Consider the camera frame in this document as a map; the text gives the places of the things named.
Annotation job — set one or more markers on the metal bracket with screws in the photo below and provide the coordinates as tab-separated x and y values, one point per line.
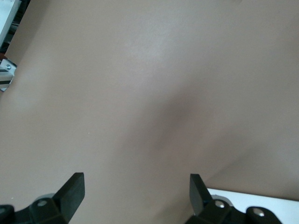
7	72

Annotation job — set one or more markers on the white drawer cabinet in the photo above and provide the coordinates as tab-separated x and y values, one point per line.
268	205

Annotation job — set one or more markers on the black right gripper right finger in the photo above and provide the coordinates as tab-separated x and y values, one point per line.
201	200

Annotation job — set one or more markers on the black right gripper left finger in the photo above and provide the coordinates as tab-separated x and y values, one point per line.
67	198

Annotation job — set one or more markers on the white ledge board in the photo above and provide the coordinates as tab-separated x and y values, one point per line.
7	18

